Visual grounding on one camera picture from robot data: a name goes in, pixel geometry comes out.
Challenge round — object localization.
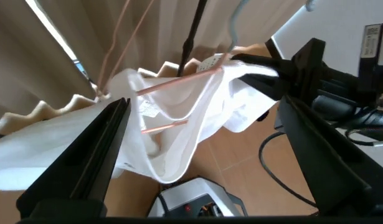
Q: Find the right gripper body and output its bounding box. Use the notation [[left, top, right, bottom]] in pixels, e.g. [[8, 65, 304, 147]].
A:
[[290, 22, 383, 105]]

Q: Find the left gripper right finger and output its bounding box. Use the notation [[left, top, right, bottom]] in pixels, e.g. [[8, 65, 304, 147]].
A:
[[277, 95, 383, 216]]

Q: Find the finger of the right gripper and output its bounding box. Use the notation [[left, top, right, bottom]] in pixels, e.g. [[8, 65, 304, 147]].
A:
[[239, 73, 293, 101], [231, 53, 293, 74]]

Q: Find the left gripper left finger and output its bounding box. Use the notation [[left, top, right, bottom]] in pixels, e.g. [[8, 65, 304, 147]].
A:
[[16, 97, 132, 218]]

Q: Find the white printed garment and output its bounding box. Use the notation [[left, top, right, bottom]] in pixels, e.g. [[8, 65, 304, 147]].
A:
[[0, 58, 279, 191]]

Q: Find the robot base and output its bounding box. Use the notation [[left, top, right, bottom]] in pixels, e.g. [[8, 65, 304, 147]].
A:
[[147, 177, 248, 218]]

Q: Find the white laundry basket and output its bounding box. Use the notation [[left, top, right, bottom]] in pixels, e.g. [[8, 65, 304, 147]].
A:
[[196, 53, 225, 73]]

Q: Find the black cable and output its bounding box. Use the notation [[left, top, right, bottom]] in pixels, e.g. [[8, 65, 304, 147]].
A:
[[258, 130, 318, 208]]

